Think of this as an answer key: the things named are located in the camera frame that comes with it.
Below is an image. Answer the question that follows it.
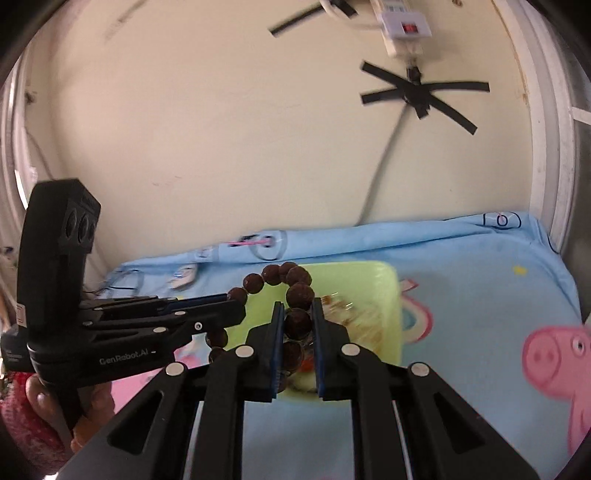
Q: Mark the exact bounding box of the brown wooden bead bracelet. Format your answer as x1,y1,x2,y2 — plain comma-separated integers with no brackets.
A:
204,261,316,376

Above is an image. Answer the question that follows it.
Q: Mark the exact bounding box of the small white device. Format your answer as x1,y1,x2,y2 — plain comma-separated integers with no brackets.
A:
168,264,199,291

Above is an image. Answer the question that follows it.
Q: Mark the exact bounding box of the grey cable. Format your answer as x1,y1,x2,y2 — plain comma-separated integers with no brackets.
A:
355,65,423,227

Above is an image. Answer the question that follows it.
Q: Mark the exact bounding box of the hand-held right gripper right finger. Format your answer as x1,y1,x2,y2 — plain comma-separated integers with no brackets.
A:
312,298,542,480

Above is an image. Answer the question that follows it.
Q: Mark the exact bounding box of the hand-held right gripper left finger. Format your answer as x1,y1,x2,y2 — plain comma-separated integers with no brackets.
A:
55,301,284,480

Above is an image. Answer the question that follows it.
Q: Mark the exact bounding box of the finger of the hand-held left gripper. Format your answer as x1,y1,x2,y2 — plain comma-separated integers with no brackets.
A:
98,300,247,352
81,293,230,320

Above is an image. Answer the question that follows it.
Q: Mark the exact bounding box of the white door frame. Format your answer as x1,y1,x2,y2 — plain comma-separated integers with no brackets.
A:
489,0,591,319

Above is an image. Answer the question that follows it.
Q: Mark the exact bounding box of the blue cartoon printed bedsheet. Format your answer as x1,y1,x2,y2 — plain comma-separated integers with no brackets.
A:
83,211,585,480

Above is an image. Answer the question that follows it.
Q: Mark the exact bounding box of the pile of mixed jewelry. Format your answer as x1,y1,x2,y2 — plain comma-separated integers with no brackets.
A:
302,295,386,372

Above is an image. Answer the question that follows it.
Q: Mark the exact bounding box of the person's left hand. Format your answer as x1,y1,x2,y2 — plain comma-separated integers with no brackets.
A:
25,375,115,453

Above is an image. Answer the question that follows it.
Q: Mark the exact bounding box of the white power strip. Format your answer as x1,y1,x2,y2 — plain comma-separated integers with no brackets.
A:
369,0,435,58

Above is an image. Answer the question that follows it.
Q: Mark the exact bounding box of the black tape cross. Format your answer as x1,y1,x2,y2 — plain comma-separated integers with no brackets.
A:
360,60,490,137

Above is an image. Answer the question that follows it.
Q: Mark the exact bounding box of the black tape strip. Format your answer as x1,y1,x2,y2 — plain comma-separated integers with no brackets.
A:
269,2,326,38

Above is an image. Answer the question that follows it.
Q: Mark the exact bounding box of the green plastic basin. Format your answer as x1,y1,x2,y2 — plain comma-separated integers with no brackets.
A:
240,261,403,398

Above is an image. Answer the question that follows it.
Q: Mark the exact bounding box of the white window frame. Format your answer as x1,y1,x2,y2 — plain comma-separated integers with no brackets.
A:
0,60,51,296

